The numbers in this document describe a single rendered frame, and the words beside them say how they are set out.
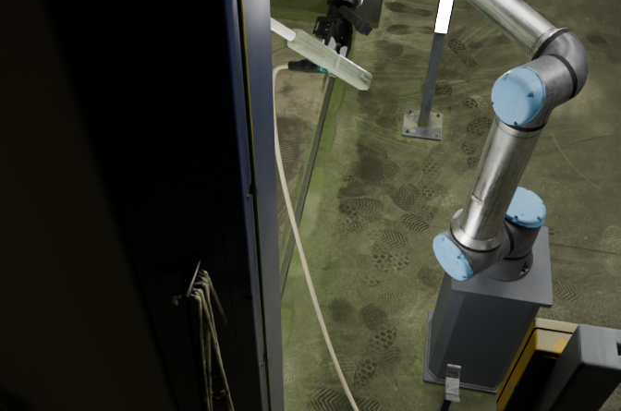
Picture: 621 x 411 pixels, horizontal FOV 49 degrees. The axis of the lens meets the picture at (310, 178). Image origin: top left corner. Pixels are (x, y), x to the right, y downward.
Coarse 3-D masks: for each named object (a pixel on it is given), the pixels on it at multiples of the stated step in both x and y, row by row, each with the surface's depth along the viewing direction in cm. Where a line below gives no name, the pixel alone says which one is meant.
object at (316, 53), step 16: (288, 32) 166; (304, 32) 168; (304, 48) 169; (320, 48) 173; (288, 64) 194; (304, 64) 189; (320, 64) 176; (336, 64) 178; (352, 64) 182; (352, 80) 184; (368, 80) 186
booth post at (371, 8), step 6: (366, 0) 393; (372, 0) 392; (378, 0) 392; (360, 6) 397; (366, 6) 396; (372, 6) 395; (378, 6) 395; (354, 12) 400; (360, 12) 400; (366, 12) 399; (372, 12) 398; (378, 12) 398; (366, 18) 402; (372, 18) 401; (378, 18) 401; (372, 24) 404; (378, 24) 404
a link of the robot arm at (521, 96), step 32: (544, 64) 147; (512, 96) 146; (544, 96) 144; (512, 128) 152; (480, 160) 170; (512, 160) 159; (480, 192) 172; (512, 192) 170; (480, 224) 180; (448, 256) 192; (480, 256) 187
